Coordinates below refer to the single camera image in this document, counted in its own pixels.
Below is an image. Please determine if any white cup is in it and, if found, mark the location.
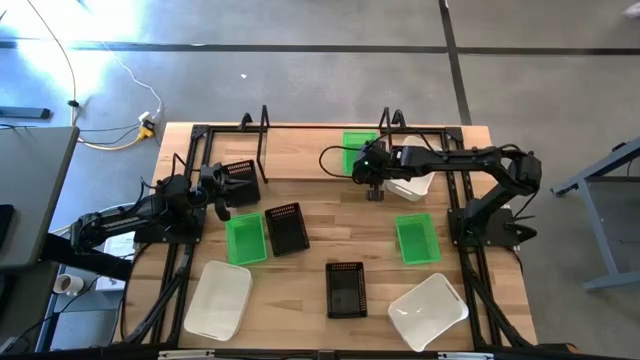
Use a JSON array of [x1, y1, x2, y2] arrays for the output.
[[52, 273, 85, 297]]

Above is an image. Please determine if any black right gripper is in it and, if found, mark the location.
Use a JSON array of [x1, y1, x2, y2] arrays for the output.
[[351, 141, 400, 202]]

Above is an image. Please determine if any white plastic bin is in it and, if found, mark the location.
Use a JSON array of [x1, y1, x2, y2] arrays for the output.
[[183, 259, 254, 342], [383, 135, 437, 203], [387, 272, 470, 353]]

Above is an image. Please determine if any black floor cable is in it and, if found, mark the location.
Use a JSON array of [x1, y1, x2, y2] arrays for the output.
[[0, 122, 144, 147]]

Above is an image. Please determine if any black desk foot bar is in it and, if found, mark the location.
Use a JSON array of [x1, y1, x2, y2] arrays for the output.
[[39, 239, 135, 282]]

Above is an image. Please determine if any black metal wooden shelf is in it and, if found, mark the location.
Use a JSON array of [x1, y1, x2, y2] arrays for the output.
[[238, 103, 409, 185]]

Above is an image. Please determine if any black pad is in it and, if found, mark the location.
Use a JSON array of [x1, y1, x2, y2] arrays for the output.
[[0, 203, 15, 251]]

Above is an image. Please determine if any grey desk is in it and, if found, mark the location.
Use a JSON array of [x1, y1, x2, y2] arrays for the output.
[[0, 125, 81, 271]]

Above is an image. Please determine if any dark grey floor bar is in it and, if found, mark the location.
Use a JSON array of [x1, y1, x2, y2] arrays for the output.
[[0, 106, 52, 121]]

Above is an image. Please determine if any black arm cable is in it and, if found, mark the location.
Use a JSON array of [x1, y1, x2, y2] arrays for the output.
[[138, 152, 202, 201], [318, 130, 401, 180]]

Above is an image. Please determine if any black aluminium rig frame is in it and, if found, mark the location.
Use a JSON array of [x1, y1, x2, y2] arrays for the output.
[[117, 123, 581, 360]]

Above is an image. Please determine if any yellow floor cable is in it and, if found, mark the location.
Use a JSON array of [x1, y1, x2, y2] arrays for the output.
[[74, 130, 151, 152]]

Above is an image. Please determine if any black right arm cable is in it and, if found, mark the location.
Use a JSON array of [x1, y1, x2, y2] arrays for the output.
[[318, 130, 401, 180]]

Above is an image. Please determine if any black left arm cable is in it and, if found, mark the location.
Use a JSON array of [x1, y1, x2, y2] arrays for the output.
[[138, 152, 202, 201]]

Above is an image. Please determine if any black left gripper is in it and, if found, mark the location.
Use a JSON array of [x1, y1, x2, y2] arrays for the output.
[[198, 162, 236, 222]]

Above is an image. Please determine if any grey metal table frame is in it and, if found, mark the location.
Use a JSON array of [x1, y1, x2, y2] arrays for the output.
[[549, 135, 640, 293]]

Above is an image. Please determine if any white paper box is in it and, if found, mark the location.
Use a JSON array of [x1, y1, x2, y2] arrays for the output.
[[94, 232, 136, 292]]

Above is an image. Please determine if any black plastic slotted basket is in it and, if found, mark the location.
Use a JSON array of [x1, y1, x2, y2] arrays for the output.
[[263, 202, 311, 258], [221, 159, 262, 209], [325, 261, 369, 320]]

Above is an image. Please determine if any white floor cable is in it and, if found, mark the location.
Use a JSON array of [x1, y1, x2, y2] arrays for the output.
[[97, 39, 164, 121]]

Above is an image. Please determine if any green plastic slotted basket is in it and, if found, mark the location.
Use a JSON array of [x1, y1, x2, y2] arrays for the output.
[[394, 213, 443, 266], [342, 130, 380, 176], [224, 212, 269, 266]]

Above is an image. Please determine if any thin tan cable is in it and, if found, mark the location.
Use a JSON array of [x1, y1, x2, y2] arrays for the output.
[[24, 0, 79, 126]]

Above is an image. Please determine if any silver frame bracket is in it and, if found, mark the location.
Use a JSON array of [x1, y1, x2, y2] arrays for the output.
[[438, 351, 495, 360], [158, 349, 216, 360]]

